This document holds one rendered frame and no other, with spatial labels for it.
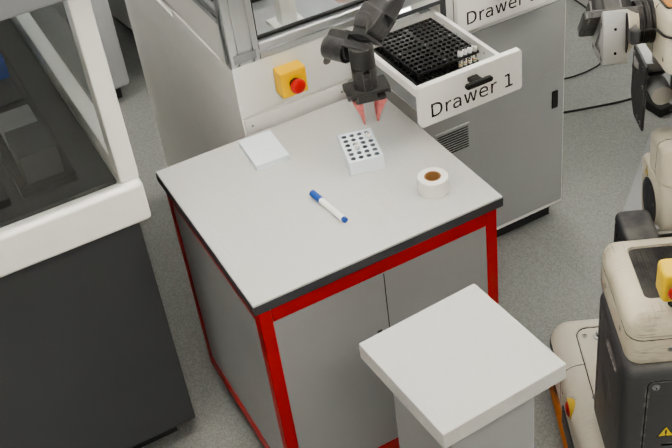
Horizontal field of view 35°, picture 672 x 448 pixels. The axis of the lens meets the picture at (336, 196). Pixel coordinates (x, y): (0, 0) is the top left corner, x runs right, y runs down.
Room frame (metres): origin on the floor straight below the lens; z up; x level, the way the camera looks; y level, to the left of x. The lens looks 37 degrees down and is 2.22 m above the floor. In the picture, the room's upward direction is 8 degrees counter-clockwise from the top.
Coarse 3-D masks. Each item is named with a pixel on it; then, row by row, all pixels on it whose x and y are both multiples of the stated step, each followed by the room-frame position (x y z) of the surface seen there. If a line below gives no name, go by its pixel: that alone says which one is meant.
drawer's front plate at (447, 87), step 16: (512, 48) 2.19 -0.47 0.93; (480, 64) 2.13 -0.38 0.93; (496, 64) 2.15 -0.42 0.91; (512, 64) 2.17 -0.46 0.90; (432, 80) 2.09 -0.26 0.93; (448, 80) 2.09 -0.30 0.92; (464, 80) 2.11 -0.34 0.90; (496, 80) 2.15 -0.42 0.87; (512, 80) 2.17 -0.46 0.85; (416, 96) 2.07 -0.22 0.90; (432, 96) 2.08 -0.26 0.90; (448, 96) 2.09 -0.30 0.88; (464, 96) 2.11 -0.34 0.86; (496, 96) 2.15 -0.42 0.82; (448, 112) 2.09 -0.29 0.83
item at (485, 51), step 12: (432, 12) 2.49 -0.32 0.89; (396, 24) 2.45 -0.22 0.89; (408, 24) 2.46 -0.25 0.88; (444, 24) 2.44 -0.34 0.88; (456, 24) 2.40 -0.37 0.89; (468, 36) 2.33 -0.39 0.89; (480, 48) 2.28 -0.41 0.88; (480, 60) 2.29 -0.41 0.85; (384, 72) 2.25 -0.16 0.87; (396, 72) 2.21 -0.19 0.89; (396, 84) 2.19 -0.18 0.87; (408, 84) 2.15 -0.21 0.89; (408, 96) 2.14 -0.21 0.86
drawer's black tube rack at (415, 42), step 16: (400, 32) 2.39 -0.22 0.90; (416, 32) 2.38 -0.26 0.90; (432, 32) 2.37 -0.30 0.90; (448, 32) 2.36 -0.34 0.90; (384, 48) 2.32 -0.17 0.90; (400, 48) 2.31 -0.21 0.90; (416, 48) 2.30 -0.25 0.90; (432, 48) 2.29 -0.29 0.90; (448, 48) 2.33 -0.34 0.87; (464, 48) 2.27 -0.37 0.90; (400, 64) 2.28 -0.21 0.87; (416, 64) 2.23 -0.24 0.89; (416, 80) 2.19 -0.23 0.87
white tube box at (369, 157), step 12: (360, 132) 2.11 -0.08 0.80; (372, 132) 2.11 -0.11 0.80; (348, 144) 2.07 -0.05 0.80; (360, 144) 2.06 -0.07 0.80; (372, 144) 2.06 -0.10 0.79; (348, 156) 2.02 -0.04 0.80; (360, 156) 2.02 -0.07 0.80; (372, 156) 2.01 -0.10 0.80; (348, 168) 2.01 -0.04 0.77; (360, 168) 2.00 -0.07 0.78; (372, 168) 2.00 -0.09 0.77
